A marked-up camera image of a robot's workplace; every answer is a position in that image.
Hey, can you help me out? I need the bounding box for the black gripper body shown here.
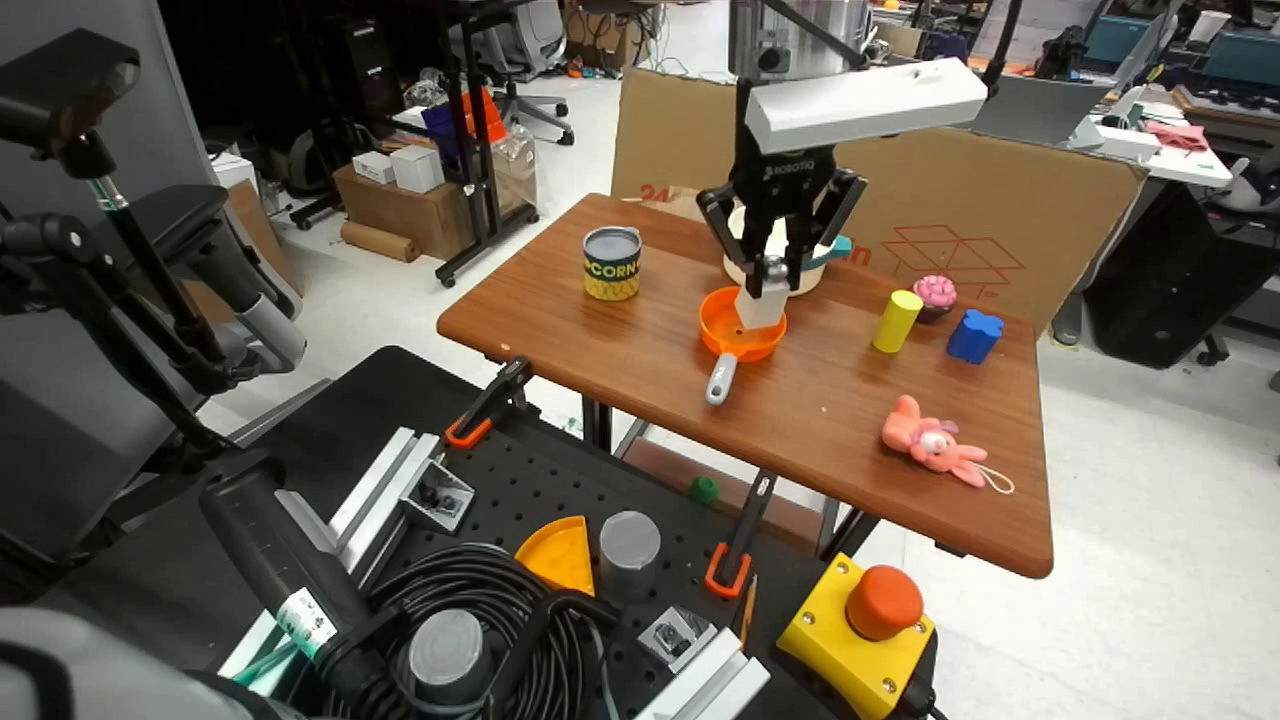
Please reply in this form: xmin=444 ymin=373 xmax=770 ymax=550
xmin=727 ymin=134 xmax=846 ymax=272

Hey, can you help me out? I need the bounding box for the white pot teal rim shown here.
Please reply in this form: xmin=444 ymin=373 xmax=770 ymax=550
xmin=715 ymin=230 xmax=856 ymax=299

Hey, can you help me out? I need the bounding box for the yellow corn can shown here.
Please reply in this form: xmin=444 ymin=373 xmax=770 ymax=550
xmin=582 ymin=219 xmax=649 ymax=306

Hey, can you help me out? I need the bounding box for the yellow cylinder block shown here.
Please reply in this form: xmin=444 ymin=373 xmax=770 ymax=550
xmin=873 ymin=283 xmax=928 ymax=355

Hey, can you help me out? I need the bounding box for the pink cupcake toy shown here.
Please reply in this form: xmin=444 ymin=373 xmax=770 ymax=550
xmin=910 ymin=272 xmax=966 ymax=325

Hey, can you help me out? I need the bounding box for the brown cardboard sheet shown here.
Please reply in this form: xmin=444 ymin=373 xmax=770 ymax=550
xmin=611 ymin=68 xmax=1150 ymax=335

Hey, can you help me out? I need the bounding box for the blue cube block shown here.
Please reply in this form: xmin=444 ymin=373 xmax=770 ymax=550
xmin=944 ymin=304 xmax=1009 ymax=368

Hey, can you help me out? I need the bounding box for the pink plush bunny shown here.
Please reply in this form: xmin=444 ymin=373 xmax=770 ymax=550
xmin=878 ymin=392 xmax=1021 ymax=498

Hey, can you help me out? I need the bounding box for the black rolling stand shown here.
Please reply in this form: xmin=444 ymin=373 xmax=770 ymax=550
xmin=431 ymin=0 xmax=544 ymax=291

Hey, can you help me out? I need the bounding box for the black perforated workbench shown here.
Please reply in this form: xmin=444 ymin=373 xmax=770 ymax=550
xmin=37 ymin=341 xmax=944 ymax=720

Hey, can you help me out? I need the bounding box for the brown cardboard box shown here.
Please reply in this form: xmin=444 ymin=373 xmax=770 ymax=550
xmin=334 ymin=154 xmax=496 ymax=262

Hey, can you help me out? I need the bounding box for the small grey cylinder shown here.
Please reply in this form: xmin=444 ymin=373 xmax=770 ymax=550
xmin=598 ymin=508 xmax=665 ymax=581

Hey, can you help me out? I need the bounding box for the white box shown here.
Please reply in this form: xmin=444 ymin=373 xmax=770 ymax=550
xmin=349 ymin=140 xmax=450 ymax=194

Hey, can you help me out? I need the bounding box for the black office chair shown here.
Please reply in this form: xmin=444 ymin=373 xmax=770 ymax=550
xmin=1082 ymin=176 xmax=1280 ymax=373

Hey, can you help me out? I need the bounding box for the pink cloth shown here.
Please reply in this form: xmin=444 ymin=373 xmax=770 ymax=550
xmin=1142 ymin=117 xmax=1214 ymax=154

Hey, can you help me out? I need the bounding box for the orange wedge tray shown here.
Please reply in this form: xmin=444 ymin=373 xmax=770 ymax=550
xmin=514 ymin=512 xmax=601 ymax=598

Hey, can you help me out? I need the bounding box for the white desk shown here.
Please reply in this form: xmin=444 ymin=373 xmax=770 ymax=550
xmin=1056 ymin=102 xmax=1237 ymax=192

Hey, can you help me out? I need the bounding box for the square printed tag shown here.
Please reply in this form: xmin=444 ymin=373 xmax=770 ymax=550
xmin=637 ymin=604 xmax=721 ymax=675
xmin=399 ymin=455 xmax=481 ymax=537

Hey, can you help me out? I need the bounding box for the silver aluminium extrusion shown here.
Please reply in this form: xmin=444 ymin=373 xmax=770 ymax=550
xmin=637 ymin=622 xmax=778 ymax=720
xmin=325 ymin=422 xmax=450 ymax=538

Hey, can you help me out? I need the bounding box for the yellow emergency stop box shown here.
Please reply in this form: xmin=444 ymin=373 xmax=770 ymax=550
xmin=778 ymin=550 xmax=941 ymax=720

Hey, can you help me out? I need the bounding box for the large grey knob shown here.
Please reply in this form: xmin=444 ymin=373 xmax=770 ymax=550
xmin=405 ymin=606 xmax=491 ymax=703

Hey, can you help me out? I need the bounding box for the green white connector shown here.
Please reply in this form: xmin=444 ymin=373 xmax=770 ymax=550
xmin=217 ymin=583 xmax=339 ymax=690

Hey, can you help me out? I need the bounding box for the orange plastic pan white handle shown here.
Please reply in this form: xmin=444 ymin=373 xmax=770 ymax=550
xmin=697 ymin=281 xmax=794 ymax=407

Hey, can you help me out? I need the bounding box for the grey table frame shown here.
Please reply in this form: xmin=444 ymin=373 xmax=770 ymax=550
xmin=577 ymin=392 xmax=883 ymax=563

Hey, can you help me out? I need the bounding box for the black clamp orange handle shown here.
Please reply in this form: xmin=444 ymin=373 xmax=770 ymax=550
xmin=701 ymin=469 xmax=779 ymax=604
xmin=441 ymin=355 xmax=537 ymax=455

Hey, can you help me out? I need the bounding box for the black cable coil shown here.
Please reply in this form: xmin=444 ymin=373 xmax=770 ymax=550
xmin=314 ymin=537 xmax=631 ymax=720

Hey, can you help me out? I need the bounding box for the black camera on stand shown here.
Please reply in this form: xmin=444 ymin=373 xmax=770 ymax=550
xmin=0 ymin=29 xmax=144 ymax=154

